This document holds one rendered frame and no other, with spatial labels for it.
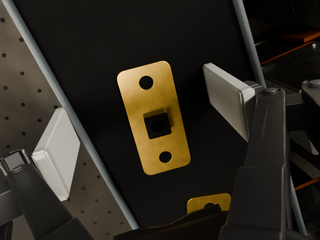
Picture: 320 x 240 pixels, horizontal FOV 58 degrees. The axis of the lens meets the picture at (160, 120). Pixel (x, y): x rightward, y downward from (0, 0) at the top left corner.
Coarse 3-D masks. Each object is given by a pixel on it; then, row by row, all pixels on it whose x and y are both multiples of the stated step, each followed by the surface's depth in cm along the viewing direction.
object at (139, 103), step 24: (120, 72) 20; (144, 72) 20; (168, 72) 20; (144, 96) 20; (168, 96) 21; (144, 120) 20; (168, 120) 20; (144, 144) 22; (168, 144) 22; (144, 168) 22; (168, 168) 23
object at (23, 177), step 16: (0, 160) 13; (16, 160) 13; (16, 176) 13; (32, 176) 12; (16, 192) 11; (32, 192) 11; (48, 192) 11; (32, 208) 10; (48, 208) 10; (64, 208) 10; (32, 224) 9; (48, 224) 9; (64, 224) 8; (80, 224) 8
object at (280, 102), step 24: (264, 96) 13; (264, 120) 11; (264, 144) 10; (288, 144) 12; (240, 168) 8; (264, 168) 8; (288, 168) 10; (240, 192) 7; (264, 192) 7; (288, 192) 9; (240, 216) 7; (264, 216) 6; (288, 216) 8
